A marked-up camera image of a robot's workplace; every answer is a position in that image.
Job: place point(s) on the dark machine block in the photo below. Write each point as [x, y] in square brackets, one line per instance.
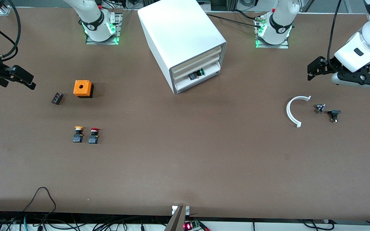
[223, 4]

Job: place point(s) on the yellow push button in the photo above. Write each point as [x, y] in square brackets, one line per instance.
[77, 138]

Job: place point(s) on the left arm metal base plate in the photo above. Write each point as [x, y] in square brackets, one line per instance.
[271, 46]

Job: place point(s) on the green push button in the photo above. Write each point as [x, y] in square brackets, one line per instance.
[194, 76]

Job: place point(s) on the small white bracket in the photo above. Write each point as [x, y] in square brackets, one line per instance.
[187, 210]

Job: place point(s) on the white drawer holding green button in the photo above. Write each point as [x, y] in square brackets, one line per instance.
[201, 81]

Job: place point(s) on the white drawer cabinet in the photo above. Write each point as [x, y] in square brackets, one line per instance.
[178, 29]

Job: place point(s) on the small grey black component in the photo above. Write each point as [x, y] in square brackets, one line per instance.
[320, 108]

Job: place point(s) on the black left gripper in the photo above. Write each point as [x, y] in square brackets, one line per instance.
[330, 64]

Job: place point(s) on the grey metal bar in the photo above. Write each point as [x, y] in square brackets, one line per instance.
[177, 221]

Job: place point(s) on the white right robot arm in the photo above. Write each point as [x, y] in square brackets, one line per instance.
[96, 19]

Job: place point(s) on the aluminium frame corner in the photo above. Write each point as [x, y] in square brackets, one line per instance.
[4, 10]

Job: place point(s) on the cream empty drawer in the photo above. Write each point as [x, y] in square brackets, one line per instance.
[198, 57]
[208, 61]

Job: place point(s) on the orange box with hole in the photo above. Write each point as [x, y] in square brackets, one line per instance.
[87, 89]

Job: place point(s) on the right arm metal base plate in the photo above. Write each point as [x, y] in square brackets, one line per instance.
[101, 42]

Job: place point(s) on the white curved plastic arc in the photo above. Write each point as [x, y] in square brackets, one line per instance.
[288, 111]

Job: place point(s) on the small dark terminal block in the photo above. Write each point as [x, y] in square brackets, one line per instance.
[57, 98]

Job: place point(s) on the small black flat-head component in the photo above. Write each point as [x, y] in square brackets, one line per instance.
[334, 113]

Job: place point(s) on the red push button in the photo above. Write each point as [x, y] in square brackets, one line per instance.
[93, 139]

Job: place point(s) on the circuit board with red light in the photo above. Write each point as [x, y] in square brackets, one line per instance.
[194, 224]

